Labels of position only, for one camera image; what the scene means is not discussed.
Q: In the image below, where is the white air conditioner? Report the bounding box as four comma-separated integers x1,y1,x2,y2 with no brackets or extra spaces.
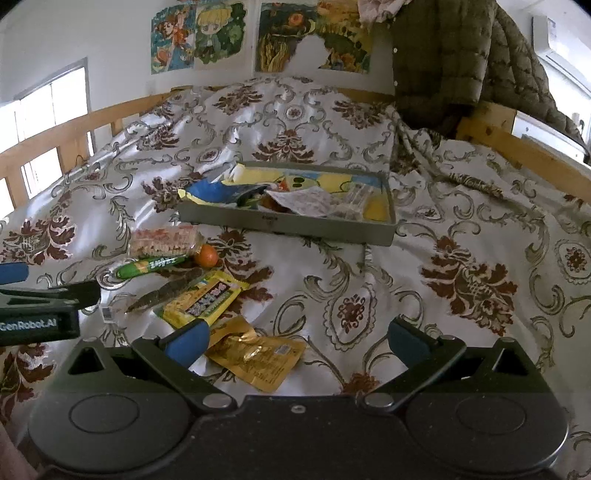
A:
531,16,591,93

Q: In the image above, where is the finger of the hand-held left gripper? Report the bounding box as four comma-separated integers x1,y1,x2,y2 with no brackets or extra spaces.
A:
0,282,101,315
0,262,29,284

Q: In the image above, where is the orange blue cartoon wall poster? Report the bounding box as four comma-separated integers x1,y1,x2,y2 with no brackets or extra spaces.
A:
150,8,197,75

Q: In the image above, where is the green snack stick packet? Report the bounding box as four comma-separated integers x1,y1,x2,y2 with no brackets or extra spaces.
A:
113,254,195,280

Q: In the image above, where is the yellow snack packet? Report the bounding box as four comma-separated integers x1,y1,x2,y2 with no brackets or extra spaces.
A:
157,270,250,329

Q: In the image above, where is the dried fish snack packet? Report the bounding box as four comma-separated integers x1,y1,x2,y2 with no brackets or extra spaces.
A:
100,268,208,321

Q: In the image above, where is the window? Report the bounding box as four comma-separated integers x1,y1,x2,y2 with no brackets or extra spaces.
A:
0,58,90,195

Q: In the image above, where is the white panel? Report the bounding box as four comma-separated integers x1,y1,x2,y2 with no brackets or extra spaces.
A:
510,110,589,160

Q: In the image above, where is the wooden bed frame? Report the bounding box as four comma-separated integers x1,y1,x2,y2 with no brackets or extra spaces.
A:
0,85,591,208

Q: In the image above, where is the golden foil snack packet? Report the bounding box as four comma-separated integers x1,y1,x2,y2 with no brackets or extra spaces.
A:
203,316,308,393

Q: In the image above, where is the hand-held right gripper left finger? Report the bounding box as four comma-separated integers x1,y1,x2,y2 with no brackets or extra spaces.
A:
65,318,237,413

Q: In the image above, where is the yellow green wall poster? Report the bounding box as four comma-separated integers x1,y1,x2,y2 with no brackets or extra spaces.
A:
254,0,374,75

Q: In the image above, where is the grey tray with cartoon print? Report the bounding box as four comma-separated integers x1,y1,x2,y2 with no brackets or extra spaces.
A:
177,161,398,247

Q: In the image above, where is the olive puffer jacket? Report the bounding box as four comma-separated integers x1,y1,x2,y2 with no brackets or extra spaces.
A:
390,0,587,139

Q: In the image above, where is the tangerine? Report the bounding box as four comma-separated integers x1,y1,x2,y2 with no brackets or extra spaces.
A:
194,244,220,268

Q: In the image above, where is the floral printed blanket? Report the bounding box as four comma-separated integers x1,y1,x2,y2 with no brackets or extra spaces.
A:
0,76,591,480

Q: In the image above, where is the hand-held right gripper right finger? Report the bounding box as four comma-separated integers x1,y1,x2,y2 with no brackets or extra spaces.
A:
358,316,541,413

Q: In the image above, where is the clear biscuit packet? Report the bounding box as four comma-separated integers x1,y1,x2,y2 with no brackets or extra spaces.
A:
332,185,375,222

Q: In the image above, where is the dark blue snack packet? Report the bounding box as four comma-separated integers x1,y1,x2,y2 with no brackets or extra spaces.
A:
180,178,273,207

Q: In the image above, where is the orange snack packet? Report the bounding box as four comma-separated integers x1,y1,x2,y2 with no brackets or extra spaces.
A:
259,179,296,213

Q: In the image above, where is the green cartoon figure wall poster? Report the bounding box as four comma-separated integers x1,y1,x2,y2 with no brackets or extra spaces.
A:
194,2,247,66

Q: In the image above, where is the pink floral cloth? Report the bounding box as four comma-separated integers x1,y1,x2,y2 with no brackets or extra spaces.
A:
358,0,411,24

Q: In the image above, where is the red white rice cracker packet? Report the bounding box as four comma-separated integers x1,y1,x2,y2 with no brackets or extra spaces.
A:
128,224,205,258

